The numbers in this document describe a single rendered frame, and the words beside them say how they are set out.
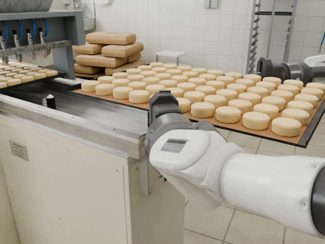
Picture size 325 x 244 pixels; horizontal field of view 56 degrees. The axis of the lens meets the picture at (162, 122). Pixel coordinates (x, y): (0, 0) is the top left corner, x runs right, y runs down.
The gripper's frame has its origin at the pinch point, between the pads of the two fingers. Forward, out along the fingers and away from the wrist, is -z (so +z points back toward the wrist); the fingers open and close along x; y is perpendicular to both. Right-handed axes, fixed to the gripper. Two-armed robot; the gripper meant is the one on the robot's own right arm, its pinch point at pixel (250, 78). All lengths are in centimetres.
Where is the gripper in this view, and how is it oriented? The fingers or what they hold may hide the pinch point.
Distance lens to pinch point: 98.7
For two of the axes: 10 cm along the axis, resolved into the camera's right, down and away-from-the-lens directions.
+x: 0.0, -9.2, -3.8
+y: 1.9, 3.7, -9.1
